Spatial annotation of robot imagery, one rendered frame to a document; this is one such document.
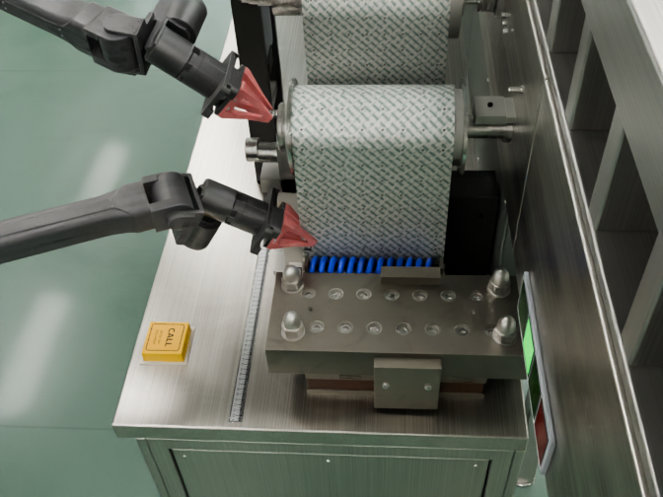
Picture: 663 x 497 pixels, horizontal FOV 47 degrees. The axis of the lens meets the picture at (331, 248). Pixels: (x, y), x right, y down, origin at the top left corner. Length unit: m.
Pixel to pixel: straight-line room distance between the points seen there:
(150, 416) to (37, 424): 1.22
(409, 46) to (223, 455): 0.74
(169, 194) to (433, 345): 0.45
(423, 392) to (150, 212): 0.49
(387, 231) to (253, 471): 0.47
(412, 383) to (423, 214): 0.26
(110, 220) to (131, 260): 1.66
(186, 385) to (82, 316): 1.42
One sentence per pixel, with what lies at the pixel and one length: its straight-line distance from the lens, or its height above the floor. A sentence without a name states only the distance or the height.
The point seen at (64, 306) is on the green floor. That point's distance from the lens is 2.76.
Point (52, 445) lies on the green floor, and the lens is 2.44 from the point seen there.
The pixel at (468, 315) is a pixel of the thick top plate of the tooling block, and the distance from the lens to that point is 1.21.
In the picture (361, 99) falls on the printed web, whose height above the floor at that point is 1.31.
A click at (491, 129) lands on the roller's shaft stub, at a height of 1.26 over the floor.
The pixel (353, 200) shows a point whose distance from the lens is 1.20.
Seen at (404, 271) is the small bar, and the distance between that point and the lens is 1.24.
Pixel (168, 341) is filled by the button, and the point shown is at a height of 0.92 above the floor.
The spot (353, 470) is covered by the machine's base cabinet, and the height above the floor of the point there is 0.77.
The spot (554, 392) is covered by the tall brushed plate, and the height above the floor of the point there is 1.25.
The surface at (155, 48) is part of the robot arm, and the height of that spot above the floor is 1.39.
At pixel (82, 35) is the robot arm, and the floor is 1.40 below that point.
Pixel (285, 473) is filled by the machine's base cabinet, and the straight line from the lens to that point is 1.37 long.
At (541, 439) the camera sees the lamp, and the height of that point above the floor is 1.18.
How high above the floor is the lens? 1.96
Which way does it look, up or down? 46 degrees down
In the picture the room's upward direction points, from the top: 3 degrees counter-clockwise
